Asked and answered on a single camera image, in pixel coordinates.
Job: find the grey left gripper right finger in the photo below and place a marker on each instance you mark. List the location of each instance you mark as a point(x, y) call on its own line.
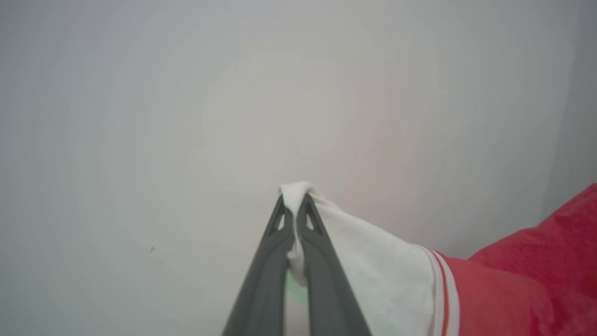
point(329, 294)

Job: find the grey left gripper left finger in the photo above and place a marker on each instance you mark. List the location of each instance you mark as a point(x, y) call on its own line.
point(263, 289)

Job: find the red garment with white sleeves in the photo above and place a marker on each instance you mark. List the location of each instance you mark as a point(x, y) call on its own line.
point(513, 289)

